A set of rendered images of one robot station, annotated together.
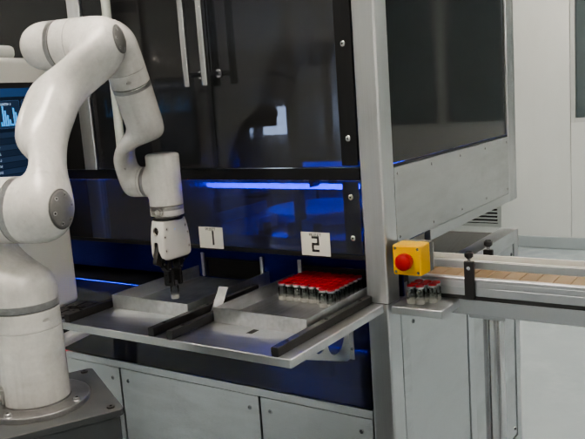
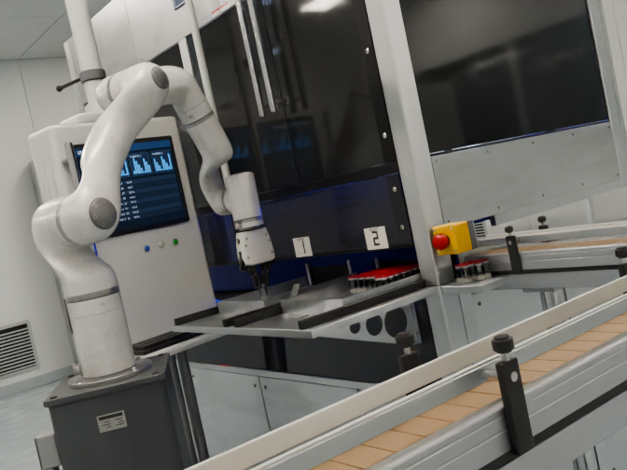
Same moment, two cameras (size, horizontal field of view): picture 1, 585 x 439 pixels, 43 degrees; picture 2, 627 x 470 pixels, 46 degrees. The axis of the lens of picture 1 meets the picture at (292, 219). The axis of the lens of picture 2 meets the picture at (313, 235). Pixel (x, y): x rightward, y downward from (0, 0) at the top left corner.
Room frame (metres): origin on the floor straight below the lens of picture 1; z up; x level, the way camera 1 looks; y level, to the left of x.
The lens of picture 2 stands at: (-0.09, -0.53, 1.17)
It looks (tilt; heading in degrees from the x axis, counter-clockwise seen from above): 3 degrees down; 19
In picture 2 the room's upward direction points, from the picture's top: 12 degrees counter-clockwise
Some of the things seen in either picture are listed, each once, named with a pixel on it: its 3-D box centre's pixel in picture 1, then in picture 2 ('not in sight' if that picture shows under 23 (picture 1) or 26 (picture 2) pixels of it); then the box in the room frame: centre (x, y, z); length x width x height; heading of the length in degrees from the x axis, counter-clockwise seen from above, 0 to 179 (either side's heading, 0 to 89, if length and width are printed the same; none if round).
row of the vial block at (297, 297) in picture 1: (308, 293); (371, 283); (1.80, -0.03, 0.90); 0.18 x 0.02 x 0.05; 56
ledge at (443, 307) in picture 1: (427, 304); (480, 283); (1.75, -0.31, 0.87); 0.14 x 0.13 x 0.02; 146
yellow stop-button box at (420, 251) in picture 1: (413, 257); (453, 238); (1.72, -0.28, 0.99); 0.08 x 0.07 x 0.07; 146
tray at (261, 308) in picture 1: (299, 300); (360, 290); (1.76, 0.00, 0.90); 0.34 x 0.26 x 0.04; 146
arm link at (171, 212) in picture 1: (166, 211); (248, 223); (1.86, 0.31, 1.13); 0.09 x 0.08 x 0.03; 146
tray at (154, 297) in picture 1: (193, 288); (287, 293); (1.95, 0.28, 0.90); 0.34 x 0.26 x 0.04; 146
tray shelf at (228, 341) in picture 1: (227, 312); (304, 307); (1.80, 0.18, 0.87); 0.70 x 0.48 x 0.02; 56
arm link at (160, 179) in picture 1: (162, 178); (242, 196); (1.86, 0.32, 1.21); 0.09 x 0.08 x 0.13; 70
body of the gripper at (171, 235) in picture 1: (169, 235); (253, 244); (1.86, 0.31, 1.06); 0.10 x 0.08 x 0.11; 146
